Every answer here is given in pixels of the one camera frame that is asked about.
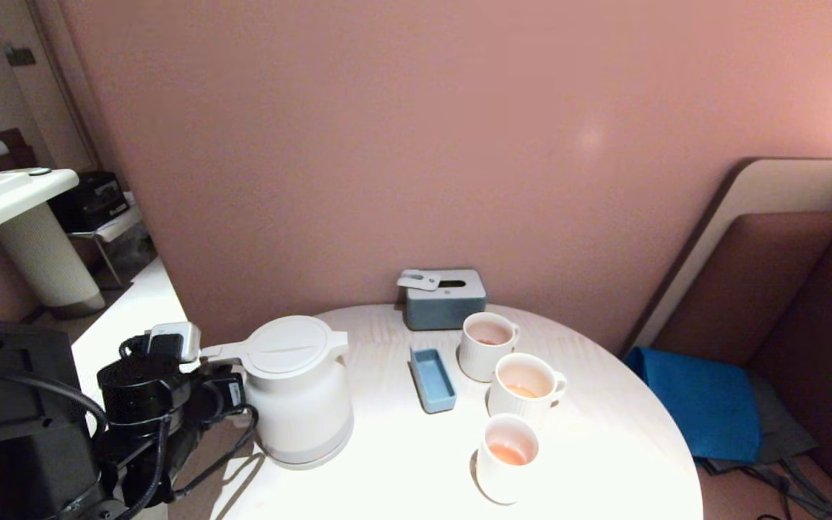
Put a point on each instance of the metal stool with white top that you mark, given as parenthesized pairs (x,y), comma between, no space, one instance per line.
(116,224)

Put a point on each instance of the blue cloth bag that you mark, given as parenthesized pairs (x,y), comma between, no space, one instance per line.
(698,404)

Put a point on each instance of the brown upholstered bench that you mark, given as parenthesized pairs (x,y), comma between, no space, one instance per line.
(784,289)

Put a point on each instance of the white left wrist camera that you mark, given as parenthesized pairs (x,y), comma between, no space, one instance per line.
(178,341)

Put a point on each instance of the beige backrest panel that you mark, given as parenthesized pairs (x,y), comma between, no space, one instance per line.
(784,184)

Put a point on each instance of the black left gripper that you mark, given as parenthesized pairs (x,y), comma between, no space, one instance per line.
(196,412)

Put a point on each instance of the white ribbed ceramic mug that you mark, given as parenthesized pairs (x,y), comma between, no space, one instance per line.
(487,350)
(503,473)
(521,397)

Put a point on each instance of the dark wall switch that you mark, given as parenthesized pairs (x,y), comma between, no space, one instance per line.
(20,56)

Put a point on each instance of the white electric kettle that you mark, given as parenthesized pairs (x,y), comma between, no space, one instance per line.
(300,412)

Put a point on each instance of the brown wooden holder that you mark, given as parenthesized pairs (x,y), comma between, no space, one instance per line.
(19,152)

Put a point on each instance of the small blue rectangular tray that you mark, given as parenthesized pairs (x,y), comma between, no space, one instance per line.
(434,379)

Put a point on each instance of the small round sink dish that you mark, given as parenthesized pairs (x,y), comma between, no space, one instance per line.
(37,172)

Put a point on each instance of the grey-blue tissue box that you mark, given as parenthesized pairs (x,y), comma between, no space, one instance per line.
(445,310)

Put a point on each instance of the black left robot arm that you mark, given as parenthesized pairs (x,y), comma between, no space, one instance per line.
(19,462)

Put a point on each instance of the black box appliance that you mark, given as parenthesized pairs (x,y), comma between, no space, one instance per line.
(91,202)

